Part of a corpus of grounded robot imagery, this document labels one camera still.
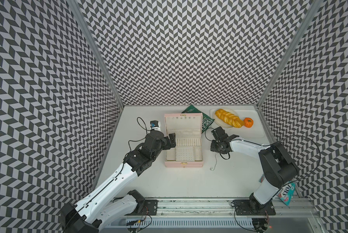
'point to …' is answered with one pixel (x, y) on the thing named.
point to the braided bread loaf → (230, 118)
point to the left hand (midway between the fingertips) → (166, 136)
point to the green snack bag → (207, 121)
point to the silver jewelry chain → (212, 168)
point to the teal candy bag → (287, 193)
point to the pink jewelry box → (188, 151)
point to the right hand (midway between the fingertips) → (215, 149)
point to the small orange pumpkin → (248, 122)
